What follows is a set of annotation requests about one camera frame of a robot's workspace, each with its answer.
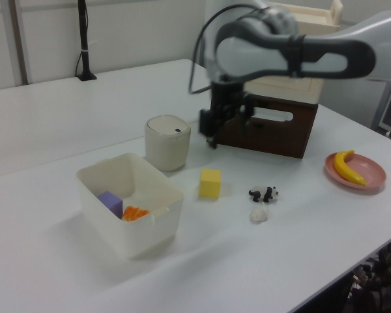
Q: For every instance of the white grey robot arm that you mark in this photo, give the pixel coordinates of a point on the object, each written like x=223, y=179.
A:
x=299, y=45

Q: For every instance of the yellow cube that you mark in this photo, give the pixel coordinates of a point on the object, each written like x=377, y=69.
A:
x=210, y=184

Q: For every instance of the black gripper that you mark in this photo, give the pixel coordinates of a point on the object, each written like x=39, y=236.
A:
x=226, y=94

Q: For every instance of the small white crumpled lump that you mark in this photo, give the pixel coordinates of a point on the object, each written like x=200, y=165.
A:
x=259, y=214

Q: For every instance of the purple cube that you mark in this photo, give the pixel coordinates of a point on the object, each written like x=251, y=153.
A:
x=112, y=202

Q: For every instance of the white plastic basket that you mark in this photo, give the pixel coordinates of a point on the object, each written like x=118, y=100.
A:
x=140, y=225

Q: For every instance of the toy panda figure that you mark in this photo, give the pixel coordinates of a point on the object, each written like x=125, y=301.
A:
x=263, y=193

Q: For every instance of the brown wooden drawer box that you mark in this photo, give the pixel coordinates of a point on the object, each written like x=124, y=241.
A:
x=280, y=137

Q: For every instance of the black camera stand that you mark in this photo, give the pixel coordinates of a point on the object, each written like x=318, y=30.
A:
x=84, y=49

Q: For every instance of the yellow toy banana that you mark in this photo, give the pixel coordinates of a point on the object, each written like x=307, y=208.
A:
x=343, y=168

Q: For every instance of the pink plate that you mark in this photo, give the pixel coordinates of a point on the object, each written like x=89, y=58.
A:
x=373, y=172

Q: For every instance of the beige lidded trash can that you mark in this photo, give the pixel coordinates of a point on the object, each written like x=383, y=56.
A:
x=167, y=143

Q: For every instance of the toy bread loaf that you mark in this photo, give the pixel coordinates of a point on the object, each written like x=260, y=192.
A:
x=134, y=213

